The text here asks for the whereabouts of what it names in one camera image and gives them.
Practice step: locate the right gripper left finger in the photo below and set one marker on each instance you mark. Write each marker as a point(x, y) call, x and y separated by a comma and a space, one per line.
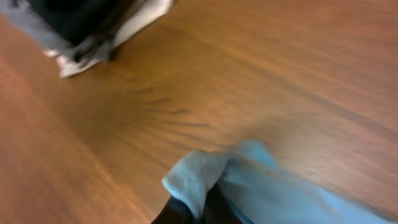
point(174, 212)

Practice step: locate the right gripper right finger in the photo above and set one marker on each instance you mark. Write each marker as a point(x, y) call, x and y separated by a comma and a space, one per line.
point(217, 209)

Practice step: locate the light blue printed t-shirt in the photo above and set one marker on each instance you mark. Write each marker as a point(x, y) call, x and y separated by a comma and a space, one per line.
point(259, 190)

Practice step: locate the folded white garment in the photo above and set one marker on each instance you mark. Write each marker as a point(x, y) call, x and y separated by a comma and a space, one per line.
point(99, 49)

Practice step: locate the folded dark navy garment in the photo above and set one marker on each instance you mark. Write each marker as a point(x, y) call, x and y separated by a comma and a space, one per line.
point(75, 20)

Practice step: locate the folded grey garment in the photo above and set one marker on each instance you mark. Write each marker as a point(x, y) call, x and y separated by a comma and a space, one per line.
point(24, 17)

